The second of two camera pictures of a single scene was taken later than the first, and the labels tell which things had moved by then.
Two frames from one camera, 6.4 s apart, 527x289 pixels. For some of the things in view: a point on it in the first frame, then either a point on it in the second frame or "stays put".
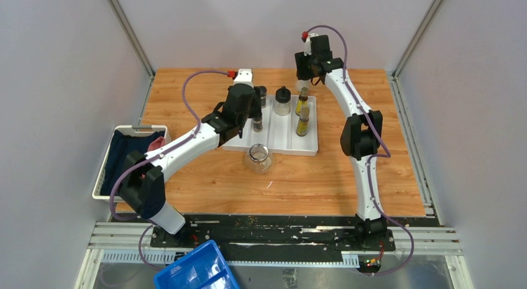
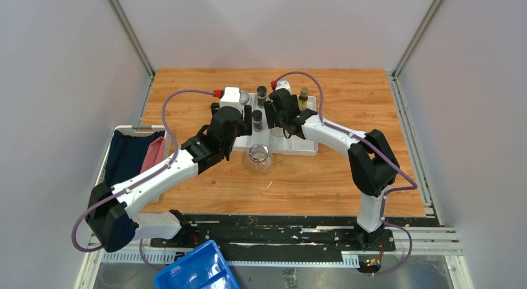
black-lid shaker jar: x=303 y=81 -> x=278 y=132
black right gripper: x=302 y=61 -> x=271 y=112
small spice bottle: x=263 y=94 stays put
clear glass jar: x=259 y=160 stays put
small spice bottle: x=257 y=123 stays put
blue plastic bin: x=205 y=267 stays put
